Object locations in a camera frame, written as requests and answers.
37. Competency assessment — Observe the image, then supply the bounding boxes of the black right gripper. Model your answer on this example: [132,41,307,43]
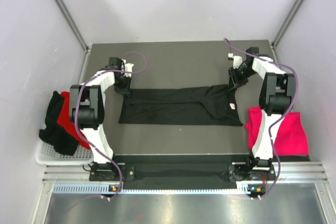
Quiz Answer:
[228,66,258,91]

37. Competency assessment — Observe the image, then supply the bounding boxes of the black t shirt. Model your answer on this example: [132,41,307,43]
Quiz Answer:
[119,84,243,127]
[39,91,78,156]

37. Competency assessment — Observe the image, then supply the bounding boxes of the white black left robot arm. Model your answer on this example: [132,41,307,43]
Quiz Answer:
[69,57,134,180]

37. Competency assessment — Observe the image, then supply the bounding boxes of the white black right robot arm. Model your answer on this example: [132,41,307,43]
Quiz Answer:
[228,47,296,180]

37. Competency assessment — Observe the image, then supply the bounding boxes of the black t shirt in basket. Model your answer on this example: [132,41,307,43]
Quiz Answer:
[39,91,78,156]

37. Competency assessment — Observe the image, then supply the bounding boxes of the folded pink t shirt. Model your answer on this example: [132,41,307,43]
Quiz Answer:
[246,107,309,156]

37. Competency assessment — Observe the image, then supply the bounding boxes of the white perforated plastic basket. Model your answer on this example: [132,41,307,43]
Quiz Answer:
[35,140,96,166]

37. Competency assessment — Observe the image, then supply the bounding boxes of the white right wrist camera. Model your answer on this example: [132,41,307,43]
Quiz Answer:
[228,53,243,69]

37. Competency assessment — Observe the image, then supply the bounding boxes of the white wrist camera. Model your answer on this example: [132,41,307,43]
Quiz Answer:
[228,53,243,69]
[123,62,134,78]

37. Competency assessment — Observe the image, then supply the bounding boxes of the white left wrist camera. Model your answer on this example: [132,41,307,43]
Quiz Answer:
[123,62,134,78]

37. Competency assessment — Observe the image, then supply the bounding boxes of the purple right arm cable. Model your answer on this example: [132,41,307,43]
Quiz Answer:
[223,37,300,200]

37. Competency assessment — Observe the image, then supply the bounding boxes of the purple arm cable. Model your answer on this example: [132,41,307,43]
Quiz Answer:
[74,52,147,201]
[223,37,300,200]

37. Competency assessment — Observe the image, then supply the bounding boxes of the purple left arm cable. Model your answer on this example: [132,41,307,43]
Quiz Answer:
[74,52,147,201]

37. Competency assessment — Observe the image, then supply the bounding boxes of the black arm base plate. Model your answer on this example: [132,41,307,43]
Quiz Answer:
[89,154,276,190]

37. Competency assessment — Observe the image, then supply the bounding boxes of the white slotted cable duct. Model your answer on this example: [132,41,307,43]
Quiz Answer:
[53,183,266,195]

